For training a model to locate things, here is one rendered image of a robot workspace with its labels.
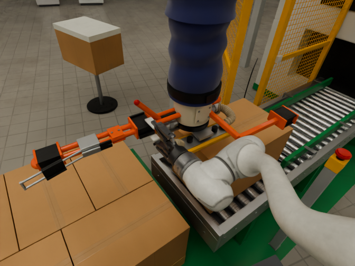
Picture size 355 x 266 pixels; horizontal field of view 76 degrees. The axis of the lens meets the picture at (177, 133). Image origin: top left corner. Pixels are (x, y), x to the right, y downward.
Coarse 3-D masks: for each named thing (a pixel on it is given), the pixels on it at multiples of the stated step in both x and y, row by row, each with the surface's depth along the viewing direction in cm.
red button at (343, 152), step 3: (336, 150) 112; (339, 150) 111; (342, 150) 111; (345, 150) 111; (336, 153) 111; (339, 153) 110; (342, 153) 110; (345, 153) 110; (348, 153) 110; (336, 156) 113; (339, 156) 110; (342, 156) 109; (345, 156) 108; (348, 156) 108; (351, 156) 109; (339, 159) 112; (342, 159) 111; (345, 159) 109; (348, 159) 109
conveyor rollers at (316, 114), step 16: (320, 96) 249; (336, 96) 252; (304, 112) 223; (320, 112) 228; (336, 112) 225; (304, 128) 203; (320, 128) 206; (288, 144) 187; (304, 144) 187; (320, 144) 193; (304, 160) 173; (176, 176) 156; (256, 192) 150; (240, 208) 141
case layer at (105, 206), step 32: (96, 160) 164; (128, 160) 165; (0, 192) 141; (32, 192) 142; (64, 192) 143; (96, 192) 144; (128, 192) 145; (160, 192) 146; (0, 224) 126; (32, 224) 127; (64, 224) 128; (96, 224) 129; (128, 224) 129; (160, 224) 130; (0, 256) 114; (32, 256) 115; (64, 256) 115; (96, 256) 116; (128, 256) 117; (160, 256) 128
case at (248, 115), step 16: (240, 112) 147; (256, 112) 148; (240, 128) 135; (272, 128) 136; (288, 128) 137; (224, 144) 124; (272, 144) 131; (256, 176) 148; (240, 192) 147; (208, 208) 135
